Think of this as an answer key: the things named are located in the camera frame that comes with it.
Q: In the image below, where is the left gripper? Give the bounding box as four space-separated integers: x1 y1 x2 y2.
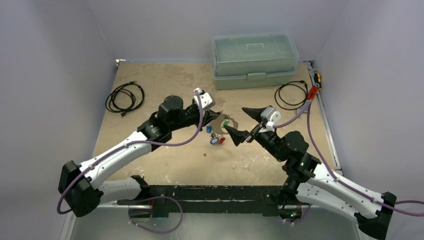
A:
169 105 219 132

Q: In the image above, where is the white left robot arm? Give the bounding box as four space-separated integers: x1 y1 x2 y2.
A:
56 89 220 217

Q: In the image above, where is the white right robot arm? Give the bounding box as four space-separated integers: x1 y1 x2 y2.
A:
224 106 397 240

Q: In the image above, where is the green plastic toolbox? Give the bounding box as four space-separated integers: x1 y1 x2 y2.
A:
210 32 300 90

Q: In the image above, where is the yellow black tool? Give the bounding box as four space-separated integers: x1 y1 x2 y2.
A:
307 62 322 90

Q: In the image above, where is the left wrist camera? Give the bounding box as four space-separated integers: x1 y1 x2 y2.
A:
193 87 216 111

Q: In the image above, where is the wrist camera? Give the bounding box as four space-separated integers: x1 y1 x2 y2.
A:
193 87 216 111
259 106 282 133

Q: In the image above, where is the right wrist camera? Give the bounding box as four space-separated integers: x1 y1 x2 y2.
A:
259 106 282 133

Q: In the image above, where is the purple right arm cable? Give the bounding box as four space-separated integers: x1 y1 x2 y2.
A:
273 99 424 226

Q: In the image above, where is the black coiled cable right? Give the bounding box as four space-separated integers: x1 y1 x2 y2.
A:
274 80 310 111

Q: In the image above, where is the black coiled cable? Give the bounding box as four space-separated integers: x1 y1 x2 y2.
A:
105 81 146 117
274 80 310 111

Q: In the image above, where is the red handled adjustable wrench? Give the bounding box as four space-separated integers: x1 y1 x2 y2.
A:
296 86 321 115

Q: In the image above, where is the black coiled cable left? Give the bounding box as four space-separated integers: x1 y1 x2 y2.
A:
105 81 146 117

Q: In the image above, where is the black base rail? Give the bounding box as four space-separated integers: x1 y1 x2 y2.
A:
117 184 314 220

